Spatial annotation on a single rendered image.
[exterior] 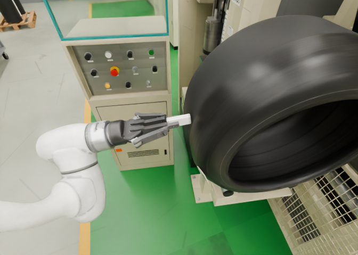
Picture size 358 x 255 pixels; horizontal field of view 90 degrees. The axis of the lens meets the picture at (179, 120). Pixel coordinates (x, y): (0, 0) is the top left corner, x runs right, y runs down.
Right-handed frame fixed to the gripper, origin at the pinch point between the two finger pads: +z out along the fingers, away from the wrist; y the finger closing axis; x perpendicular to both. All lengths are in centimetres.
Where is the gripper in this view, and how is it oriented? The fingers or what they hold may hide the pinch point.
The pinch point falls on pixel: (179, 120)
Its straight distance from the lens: 53.4
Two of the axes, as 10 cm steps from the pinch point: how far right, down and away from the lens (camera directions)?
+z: 9.8, -1.9, -0.1
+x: 1.4, 6.9, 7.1
